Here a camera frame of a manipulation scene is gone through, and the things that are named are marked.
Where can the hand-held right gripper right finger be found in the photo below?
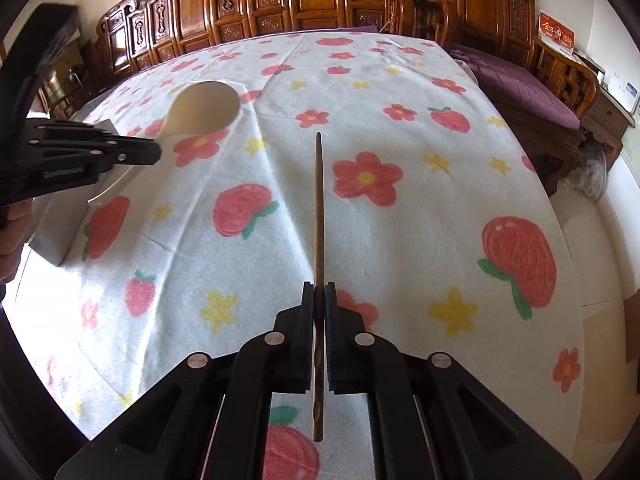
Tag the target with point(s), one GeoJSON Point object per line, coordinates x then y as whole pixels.
{"type": "Point", "coordinates": [331, 340]}

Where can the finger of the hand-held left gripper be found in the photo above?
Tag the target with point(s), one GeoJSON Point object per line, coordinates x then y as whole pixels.
{"type": "Point", "coordinates": [135, 152]}

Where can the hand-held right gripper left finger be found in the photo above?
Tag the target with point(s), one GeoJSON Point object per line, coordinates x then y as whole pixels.
{"type": "Point", "coordinates": [308, 330]}

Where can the metal tray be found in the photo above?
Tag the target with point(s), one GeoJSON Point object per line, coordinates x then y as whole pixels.
{"type": "Point", "coordinates": [55, 230]}

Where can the dark wooden chopstick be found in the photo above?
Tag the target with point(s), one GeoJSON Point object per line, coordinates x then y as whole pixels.
{"type": "Point", "coordinates": [317, 210]}

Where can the person's left hand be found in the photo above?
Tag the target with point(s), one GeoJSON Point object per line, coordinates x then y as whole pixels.
{"type": "Point", "coordinates": [12, 245]}

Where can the strawberry flower print tablecloth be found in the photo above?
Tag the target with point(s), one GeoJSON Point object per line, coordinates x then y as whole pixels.
{"type": "Point", "coordinates": [350, 110]}

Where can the purple seat cushion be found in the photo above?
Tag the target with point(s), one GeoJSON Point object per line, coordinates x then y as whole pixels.
{"type": "Point", "coordinates": [357, 29]}
{"type": "Point", "coordinates": [520, 85]}

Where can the wooden armchair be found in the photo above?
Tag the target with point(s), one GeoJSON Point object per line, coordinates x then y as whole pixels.
{"type": "Point", "coordinates": [432, 17]}
{"type": "Point", "coordinates": [397, 10]}

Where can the clear plastic bag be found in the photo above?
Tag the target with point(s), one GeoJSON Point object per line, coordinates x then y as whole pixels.
{"type": "Point", "coordinates": [587, 170]}

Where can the wooden side table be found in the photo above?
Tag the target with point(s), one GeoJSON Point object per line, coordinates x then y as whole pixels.
{"type": "Point", "coordinates": [605, 130]}

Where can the red desk calendar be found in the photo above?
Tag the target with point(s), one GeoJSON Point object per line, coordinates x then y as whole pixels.
{"type": "Point", "coordinates": [556, 35]}

